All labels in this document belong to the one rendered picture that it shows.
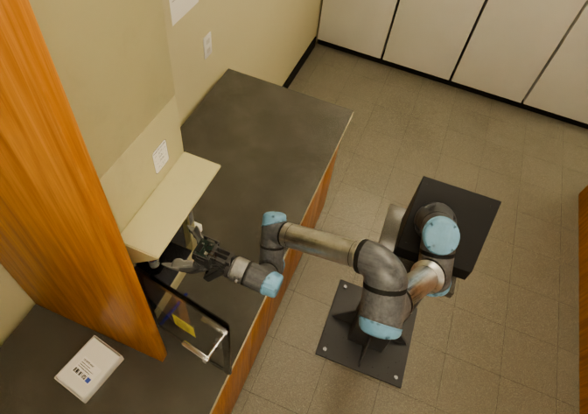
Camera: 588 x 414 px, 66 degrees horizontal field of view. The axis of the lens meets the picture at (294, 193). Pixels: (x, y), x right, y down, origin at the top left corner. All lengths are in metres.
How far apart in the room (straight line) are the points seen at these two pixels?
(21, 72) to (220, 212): 1.29
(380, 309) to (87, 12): 0.91
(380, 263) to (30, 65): 0.88
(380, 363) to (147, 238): 1.79
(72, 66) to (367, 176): 2.68
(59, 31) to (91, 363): 1.09
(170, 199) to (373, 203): 2.15
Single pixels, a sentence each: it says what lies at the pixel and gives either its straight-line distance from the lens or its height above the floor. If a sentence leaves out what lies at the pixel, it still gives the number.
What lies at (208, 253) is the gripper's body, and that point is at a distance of 1.36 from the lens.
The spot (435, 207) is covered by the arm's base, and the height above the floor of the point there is 1.19.
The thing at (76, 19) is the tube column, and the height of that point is 2.03.
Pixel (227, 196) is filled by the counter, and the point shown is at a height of 0.94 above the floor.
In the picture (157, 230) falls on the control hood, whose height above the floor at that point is 1.51.
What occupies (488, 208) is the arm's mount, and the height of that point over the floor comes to 1.20.
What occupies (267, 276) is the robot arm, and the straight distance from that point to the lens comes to 1.34.
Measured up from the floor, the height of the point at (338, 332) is 0.01.
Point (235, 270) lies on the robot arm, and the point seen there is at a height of 1.27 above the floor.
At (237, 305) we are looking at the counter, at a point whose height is 0.94.
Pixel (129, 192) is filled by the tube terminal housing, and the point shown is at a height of 1.59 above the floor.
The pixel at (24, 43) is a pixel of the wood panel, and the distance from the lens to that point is 0.63.
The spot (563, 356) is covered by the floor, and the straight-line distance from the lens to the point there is 3.15.
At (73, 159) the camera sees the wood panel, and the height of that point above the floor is 1.92.
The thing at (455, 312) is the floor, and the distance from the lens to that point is 2.94.
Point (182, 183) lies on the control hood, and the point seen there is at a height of 1.51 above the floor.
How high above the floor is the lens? 2.46
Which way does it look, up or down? 52 degrees down
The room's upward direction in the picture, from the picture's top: 9 degrees clockwise
